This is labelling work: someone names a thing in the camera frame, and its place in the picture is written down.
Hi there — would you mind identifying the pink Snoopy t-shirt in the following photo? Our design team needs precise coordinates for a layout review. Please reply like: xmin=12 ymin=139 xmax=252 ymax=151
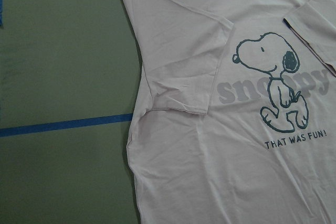
xmin=123 ymin=0 xmax=335 ymax=223

